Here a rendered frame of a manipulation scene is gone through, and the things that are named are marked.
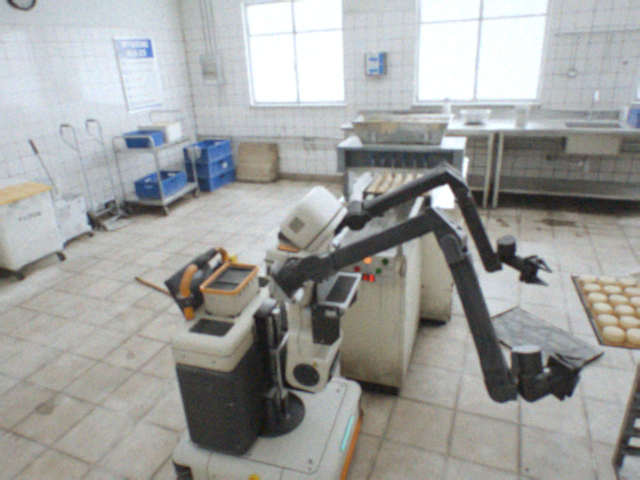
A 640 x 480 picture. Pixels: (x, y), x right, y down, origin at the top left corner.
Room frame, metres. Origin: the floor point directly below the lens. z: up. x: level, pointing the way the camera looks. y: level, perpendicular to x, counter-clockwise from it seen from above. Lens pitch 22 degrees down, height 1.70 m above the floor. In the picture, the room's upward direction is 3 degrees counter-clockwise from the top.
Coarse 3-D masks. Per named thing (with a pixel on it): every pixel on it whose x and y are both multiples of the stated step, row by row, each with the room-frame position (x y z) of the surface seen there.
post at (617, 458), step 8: (632, 384) 1.30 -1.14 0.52; (632, 392) 1.28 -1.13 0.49; (632, 400) 1.27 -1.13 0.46; (624, 416) 1.29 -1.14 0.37; (624, 424) 1.28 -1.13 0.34; (632, 424) 1.26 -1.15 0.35; (624, 440) 1.27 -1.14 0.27; (616, 448) 1.29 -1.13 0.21; (616, 456) 1.27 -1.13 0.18; (624, 456) 1.26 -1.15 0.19
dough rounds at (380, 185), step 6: (390, 174) 2.93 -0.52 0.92; (396, 174) 2.95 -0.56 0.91; (408, 174) 2.98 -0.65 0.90; (420, 174) 2.89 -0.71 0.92; (378, 180) 2.80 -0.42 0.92; (384, 180) 2.85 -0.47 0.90; (390, 180) 2.79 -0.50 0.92; (396, 180) 2.77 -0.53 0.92; (402, 180) 2.78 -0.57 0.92; (408, 180) 2.76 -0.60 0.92; (372, 186) 2.67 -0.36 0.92; (378, 186) 2.71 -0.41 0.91; (384, 186) 2.66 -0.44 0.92; (390, 186) 2.71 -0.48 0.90; (396, 186) 2.66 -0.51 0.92; (378, 192) 2.58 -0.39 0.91; (384, 192) 2.58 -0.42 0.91
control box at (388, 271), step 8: (376, 256) 1.85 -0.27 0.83; (384, 256) 1.84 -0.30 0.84; (392, 256) 1.83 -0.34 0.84; (352, 264) 1.89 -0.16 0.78; (360, 264) 1.88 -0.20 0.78; (368, 264) 1.87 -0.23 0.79; (376, 264) 1.85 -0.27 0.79; (384, 264) 1.84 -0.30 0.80; (392, 264) 1.83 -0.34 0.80; (360, 272) 1.88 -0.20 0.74; (368, 272) 1.87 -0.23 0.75; (384, 272) 1.84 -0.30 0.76; (392, 272) 1.83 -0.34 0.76; (368, 280) 1.86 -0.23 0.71; (376, 280) 1.85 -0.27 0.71; (384, 280) 1.84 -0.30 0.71; (392, 280) 1.83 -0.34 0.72
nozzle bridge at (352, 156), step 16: (352, 144) 2.70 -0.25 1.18; (368, 144) 2.67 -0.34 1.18; (384, 144) 2.64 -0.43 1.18; (400, 144) 2.62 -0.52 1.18; (448, 144) 2.54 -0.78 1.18; (464, 144) 2.52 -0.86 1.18; (352, 160) 2.72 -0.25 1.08; (368, 160) 2.69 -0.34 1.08; (400, 160) 2.62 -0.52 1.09; (432, 160) 2.55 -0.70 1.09; (448, 160) 2.52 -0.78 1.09; (464, 160) 2.64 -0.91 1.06; (352, 176) 2.84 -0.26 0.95
